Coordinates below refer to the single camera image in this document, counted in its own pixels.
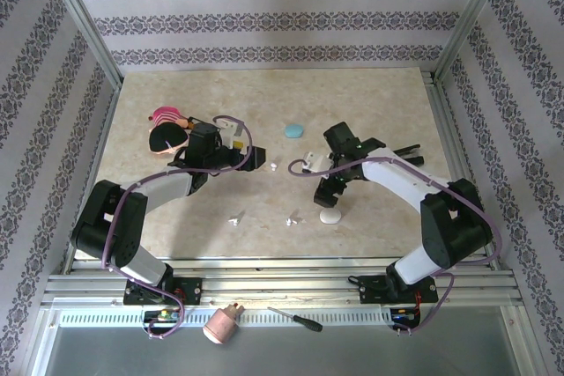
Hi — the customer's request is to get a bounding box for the white earbud charging case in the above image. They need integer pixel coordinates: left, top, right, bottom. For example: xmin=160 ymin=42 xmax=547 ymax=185
xmin=318 ymin=208 xmax=343 ymax=225

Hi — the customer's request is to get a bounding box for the doll with black hair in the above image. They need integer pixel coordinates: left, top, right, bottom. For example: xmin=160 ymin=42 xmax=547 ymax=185
xmin=147 ymin=105 xmax=196 ymax=156

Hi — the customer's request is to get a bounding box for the small circuit board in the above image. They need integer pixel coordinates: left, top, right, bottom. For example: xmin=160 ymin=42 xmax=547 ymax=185
xmin=390 ymin=306 xmax=422 ymax=323
xmin=143 ymin=308 xmax=182 ymax=323

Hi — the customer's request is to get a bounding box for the grey metal sheet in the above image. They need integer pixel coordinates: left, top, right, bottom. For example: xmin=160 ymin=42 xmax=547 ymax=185
xmin=41 ymin=326 xmax=523 ymax=376

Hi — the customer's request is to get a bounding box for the pink cylindrical part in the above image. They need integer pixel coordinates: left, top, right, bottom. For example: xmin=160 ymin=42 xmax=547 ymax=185
xmin=201 ymin=301 xmax=245 ymax=346

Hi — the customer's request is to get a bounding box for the aluminium mounting rail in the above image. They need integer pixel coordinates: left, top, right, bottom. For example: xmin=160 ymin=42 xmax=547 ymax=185
xmin=41 ymin=255 xmax=525 ymax=312

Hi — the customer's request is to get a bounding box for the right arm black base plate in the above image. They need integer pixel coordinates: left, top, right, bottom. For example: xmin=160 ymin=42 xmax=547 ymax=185
xmin=359 ymin=274 xmax=440 ymax=306

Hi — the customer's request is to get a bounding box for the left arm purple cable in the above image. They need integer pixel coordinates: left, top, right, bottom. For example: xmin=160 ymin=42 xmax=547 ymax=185
xmin=101 ymin=114 xmax=256 ymax=341

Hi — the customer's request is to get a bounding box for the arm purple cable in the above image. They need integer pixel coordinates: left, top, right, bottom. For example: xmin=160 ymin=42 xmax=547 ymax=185
xmin=101 ymin=114 xmax=256 ymax=341
xmin=286 ymin=146 xmax=499 ymax=336

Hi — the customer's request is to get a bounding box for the aluminium side rail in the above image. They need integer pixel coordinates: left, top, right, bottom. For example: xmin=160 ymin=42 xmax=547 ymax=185
xmin=61 ymin=78 xmax=122 ymax=276
xmin=422 ymin=70 xmax=501 ymax=262

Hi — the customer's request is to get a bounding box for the black handled screwdriver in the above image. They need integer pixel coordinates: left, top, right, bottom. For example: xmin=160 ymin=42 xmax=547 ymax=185
xmin=266 ymin=306 xmax=324 ymax=334

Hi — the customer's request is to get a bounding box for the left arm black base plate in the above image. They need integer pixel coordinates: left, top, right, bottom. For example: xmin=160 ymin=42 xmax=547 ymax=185
xmin=122 ymin=276 xmax=204 ymax=306

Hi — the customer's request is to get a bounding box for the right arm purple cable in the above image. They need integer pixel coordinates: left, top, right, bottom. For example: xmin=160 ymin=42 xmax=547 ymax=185
xmin=286 ymin=146 xmax=499 ymax=336

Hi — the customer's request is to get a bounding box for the aluminium frame post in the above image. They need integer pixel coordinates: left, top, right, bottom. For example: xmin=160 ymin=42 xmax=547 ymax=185
xmin=433 ymin=0 xmax=520 ymax=85
xmin=38 ymin=0 xmax=123 ymax=89

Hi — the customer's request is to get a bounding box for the white slotted cable duct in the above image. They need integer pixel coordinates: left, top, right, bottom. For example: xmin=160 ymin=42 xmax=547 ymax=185
xmin=56 ymin=308 xmax=396 ymax=329

